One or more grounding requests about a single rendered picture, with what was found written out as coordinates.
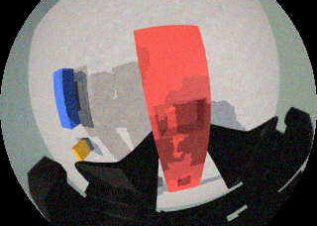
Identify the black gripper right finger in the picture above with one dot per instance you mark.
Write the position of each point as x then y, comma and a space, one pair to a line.
233, 150

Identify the yellow block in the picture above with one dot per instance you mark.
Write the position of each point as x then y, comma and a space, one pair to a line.
81, 150

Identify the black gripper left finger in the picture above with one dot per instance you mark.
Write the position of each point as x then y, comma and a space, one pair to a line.
138, 172

